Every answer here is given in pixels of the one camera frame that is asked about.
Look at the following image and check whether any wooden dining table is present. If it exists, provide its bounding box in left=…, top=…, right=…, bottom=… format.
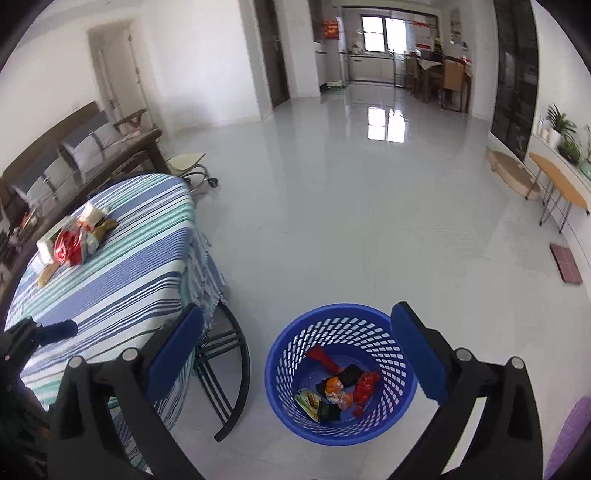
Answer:
left=413, top=53, right=472, bottom=100

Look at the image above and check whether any black metal table frame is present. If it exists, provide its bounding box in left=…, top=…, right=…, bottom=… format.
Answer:
left=194, top=302, right=252, bottom=441

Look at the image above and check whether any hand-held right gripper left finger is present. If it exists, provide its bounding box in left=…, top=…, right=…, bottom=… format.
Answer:
left=47, top=304, right=206, bottom=480

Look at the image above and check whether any red plastic wrapper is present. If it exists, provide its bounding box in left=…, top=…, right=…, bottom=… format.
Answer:
left=353, top=371, right=382, bottom=409

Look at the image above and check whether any blue plastic waste basket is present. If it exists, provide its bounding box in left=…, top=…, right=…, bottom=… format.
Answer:
left=264, top=303, right=419, bottom=446

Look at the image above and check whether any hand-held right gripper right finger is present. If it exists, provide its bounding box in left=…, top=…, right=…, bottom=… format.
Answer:
left=388, top=302, right=544, bottom=480

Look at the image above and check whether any grey blue cushion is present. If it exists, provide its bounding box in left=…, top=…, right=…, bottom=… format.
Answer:
left=62, top=122, right=118, bottom=160
left=28, top=157, right=70, bottom=199

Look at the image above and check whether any white green milk carton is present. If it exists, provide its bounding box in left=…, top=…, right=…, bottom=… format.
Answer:
left=36, top=225, right=63, bottom=266

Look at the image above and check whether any dark entrance door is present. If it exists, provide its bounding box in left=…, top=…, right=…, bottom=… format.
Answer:
left=256, top=0, right=291, bottom=109

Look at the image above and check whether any pale green seat chair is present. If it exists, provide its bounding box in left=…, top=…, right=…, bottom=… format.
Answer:
left=165, top=152, right=220, bottom=191

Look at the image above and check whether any red floor mat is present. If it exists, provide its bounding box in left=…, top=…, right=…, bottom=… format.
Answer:
left=549, top=244, right=583, bottom=286

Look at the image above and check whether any plant in white pot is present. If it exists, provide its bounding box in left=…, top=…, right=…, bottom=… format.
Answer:
left=545, top=104, right=578, bottom=148

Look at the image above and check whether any red drink can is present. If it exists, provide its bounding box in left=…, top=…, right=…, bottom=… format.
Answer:
left=53, top=230, right=81, bottom=266

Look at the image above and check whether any dark glass cabinet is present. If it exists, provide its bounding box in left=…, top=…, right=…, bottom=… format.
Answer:
left=490, top=0, right=540, bottom=162

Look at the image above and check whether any purple cloth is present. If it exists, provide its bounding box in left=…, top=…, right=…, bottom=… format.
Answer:
left=542, top=401, right=591, bottom=480

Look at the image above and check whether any yellow green snack packet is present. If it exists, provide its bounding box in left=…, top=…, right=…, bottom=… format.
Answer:
left=85, top=218, right=118, bottom=252

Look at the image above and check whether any white kitchen counter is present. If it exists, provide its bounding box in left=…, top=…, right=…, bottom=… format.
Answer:
left=347, top=53, right=395, bottom=84

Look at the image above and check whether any brown sofa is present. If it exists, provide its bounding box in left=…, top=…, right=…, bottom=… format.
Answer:
left=0, top=102, right=153, bottom=217

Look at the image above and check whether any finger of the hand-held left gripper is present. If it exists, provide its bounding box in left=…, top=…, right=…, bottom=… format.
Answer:
left=4, top=318, right=79, bottom=365

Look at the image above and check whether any small green plant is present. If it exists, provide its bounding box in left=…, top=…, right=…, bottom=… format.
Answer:
left=556, top=136, right=583, bottom=164

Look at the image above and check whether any wooden side table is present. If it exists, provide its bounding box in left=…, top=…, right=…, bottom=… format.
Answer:
left=526, top=152, right=591, bottom=234

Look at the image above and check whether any white room door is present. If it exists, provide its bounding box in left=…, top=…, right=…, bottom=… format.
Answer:
left=90, top=23, right=153, bottom=139

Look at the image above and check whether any crushed printed paper cup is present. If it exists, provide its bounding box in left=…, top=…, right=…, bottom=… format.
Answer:
left=81, top=200, right=108, bottom=227

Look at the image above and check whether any green white snack packet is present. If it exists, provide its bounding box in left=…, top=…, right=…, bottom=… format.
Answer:
left=295, top=389, right=324, bottom=421

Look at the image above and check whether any orange snack wrapper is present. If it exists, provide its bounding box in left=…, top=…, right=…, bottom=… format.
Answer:
left=323, top=376, right=354, bottom=409

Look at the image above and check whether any striped tablecloth on round table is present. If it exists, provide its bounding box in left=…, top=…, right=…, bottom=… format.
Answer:
left=4, top=173, right=227, bottom=476

